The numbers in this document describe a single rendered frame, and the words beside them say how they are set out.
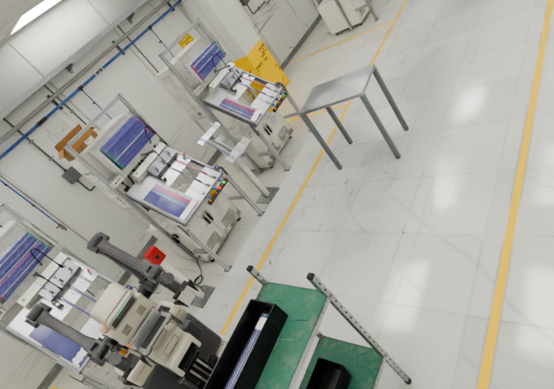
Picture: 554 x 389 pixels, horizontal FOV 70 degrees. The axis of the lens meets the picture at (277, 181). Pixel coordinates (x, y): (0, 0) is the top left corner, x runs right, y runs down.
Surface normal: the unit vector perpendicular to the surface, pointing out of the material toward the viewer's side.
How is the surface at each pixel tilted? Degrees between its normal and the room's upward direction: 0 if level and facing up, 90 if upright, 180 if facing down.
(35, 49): 90
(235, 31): 90
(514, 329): 0
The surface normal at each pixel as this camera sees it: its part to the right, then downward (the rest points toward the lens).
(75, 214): 0.70, -0.07
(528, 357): -0.56, -0.67
